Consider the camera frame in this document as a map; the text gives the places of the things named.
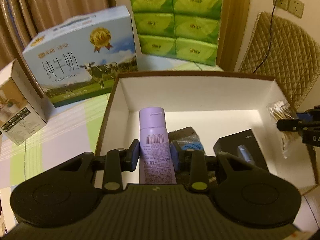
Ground stack of green tissue packs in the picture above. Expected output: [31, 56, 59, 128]
[128, 0, 224, 67]

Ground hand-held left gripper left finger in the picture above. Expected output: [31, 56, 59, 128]
[59, 139, 140, 193]

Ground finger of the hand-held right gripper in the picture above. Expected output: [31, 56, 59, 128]
[295, 106, 320, 122]
[276, 119, 308, 131]

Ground dark charger cable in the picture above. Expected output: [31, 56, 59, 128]
[259, 0, 283, 72]

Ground beige wall socket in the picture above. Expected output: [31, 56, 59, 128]
[288, 0, 305, 18]
[274, 0, 289, 11]

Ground black product box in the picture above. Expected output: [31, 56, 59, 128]
[213, 129, 272, 176]

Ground brown pleated curtain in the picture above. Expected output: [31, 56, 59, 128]
[0, 0, 130, 63]

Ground striped knitted pouch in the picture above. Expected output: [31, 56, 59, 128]
[167, 126, 218, 183]

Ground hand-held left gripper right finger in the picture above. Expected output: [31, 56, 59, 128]
[170, 140, 266, 193]

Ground small white product box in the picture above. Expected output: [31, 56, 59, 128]
[0, 58, 48, 146]

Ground purple tube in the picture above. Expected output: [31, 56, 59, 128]
[139, 107, 178, 184]

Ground blue milk carton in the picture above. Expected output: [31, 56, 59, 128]
[22, 5, 139, 108]

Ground cotton swab bag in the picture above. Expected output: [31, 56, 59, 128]
[266, 99, 298, 159]

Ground brown cardboard box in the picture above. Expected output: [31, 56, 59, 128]
[94, 70, 320, 233]

